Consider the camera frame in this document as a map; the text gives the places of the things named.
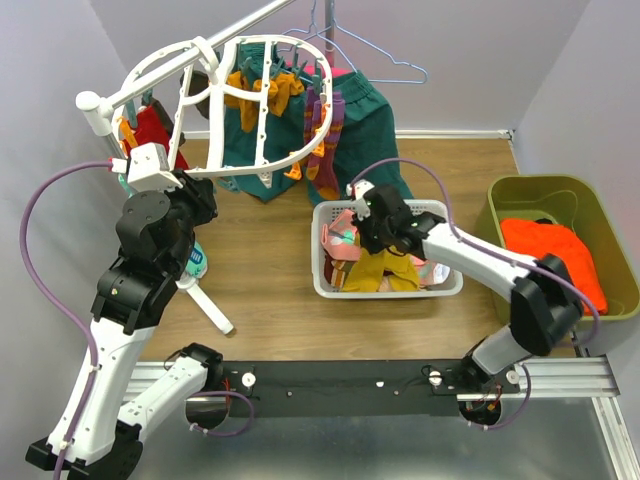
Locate pink garment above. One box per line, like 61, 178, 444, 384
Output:
304, 63, 351, 86

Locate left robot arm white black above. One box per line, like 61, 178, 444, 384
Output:
25, 170, 223, 479

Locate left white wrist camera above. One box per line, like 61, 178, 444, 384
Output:
110, 143, 182, 192

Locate red hanging garment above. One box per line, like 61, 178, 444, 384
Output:
133, 99, 174, 154

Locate green trousers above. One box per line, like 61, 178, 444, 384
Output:
224, 66, 412, 204

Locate mustard yellow sock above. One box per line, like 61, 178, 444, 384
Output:
342, 248, 420, 293

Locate mustard yellow hanging socks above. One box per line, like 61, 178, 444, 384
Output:
223, 69, 305, 134

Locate white round clip hanger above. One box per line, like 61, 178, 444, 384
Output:
98, 35, 333, 188

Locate dark brown hanging sock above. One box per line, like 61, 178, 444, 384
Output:
180, 69, 211, 121

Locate white laundry basket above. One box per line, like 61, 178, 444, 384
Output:
311, 200, 464, 300

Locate white drying rack pole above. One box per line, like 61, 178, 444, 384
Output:
75, 0, 291, 335

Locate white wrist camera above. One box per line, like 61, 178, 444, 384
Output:
346, 179, 374, 220
110, 143, 182, 192

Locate vertical metal pole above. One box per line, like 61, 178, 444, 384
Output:
324, 0, 336, 67

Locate orange clothespin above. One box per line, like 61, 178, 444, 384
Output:
284, 162, 303, 181

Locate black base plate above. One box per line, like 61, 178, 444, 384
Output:
223, 359, 520, 418

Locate blue wire hanger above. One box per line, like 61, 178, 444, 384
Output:
283, 1, 430, 85

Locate purple striped hanging sock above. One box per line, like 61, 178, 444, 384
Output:
303, 86, 345, 200

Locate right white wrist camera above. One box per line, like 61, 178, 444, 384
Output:
346, 179, 374, 220

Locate aluminium rail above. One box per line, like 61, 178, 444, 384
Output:
123, 357, 620, 402

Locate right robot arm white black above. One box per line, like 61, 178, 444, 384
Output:
347, 180, 584, 392

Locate pink socks in basket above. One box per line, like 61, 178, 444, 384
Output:
320, 209, 451, 294

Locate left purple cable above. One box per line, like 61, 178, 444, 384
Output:
19, 160, 117, 480

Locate olive green plastic bin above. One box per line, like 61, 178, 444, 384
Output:
474, 173, 640, 331

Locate orange cloth in bin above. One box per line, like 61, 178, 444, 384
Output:
500, 218, 608, 314

